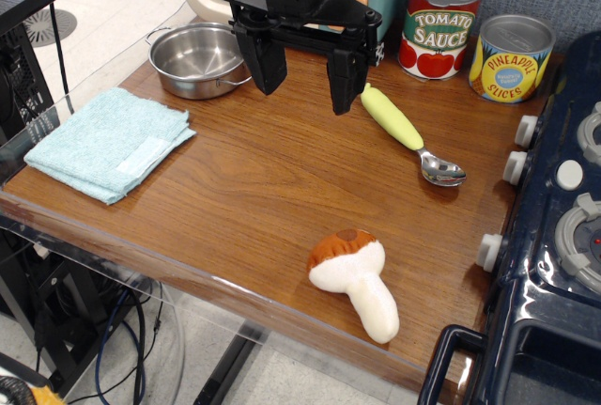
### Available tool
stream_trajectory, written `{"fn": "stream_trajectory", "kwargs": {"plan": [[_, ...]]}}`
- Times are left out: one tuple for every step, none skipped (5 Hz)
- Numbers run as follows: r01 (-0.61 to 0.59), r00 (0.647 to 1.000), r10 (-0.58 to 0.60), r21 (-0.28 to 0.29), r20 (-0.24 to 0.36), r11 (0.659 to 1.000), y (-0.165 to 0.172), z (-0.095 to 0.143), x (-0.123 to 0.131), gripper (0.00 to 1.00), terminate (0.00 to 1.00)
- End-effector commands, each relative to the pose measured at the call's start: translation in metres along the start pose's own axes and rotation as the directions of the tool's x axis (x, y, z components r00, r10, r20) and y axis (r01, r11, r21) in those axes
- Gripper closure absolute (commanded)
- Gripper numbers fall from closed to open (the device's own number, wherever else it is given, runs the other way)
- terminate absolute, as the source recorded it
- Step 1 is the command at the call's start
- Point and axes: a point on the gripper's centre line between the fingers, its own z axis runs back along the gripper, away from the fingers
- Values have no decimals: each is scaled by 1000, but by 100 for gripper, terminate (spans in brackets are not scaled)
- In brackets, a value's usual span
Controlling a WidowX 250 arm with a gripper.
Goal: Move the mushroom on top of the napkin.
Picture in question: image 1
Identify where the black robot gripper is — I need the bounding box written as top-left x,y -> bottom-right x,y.
225,0 -> 382,116

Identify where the plush brown white mushroom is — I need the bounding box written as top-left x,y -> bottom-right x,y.
307,228 -> 400,344

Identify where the stainless steel pot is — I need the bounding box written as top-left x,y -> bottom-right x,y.
145,22 -> 252,100

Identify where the tomato sauce can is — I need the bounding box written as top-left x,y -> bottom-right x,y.
398,0 -> 481,80

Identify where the pineapple slices can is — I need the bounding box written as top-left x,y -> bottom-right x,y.
469,14 -> 556,103

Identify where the light blue folded cloth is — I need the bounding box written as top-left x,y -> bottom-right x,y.
24,87 -> 195,205

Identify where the white stove knob upper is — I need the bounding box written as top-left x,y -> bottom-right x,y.
514,116 -> 538,148

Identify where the white stove knob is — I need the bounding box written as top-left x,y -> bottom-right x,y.
502,151 -> 527,186
514,116 -> 538,148
476,234 -> 502,273

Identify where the white stove knob middle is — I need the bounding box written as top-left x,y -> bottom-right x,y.
502,151 -> 527,186

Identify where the white stove knob lower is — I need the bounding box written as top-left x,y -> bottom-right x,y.
476,234 -> 502,273

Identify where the dark blue toy stove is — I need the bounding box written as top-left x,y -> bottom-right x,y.
419,32 -> 600,404

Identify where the spoon with green handle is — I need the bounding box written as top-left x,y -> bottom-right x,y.
361,83 -> 467,187

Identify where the black cable under table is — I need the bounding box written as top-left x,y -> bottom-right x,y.
65,282 -> 165,405

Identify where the blue cable under table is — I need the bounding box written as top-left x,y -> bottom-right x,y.
95,289 -> 146,405

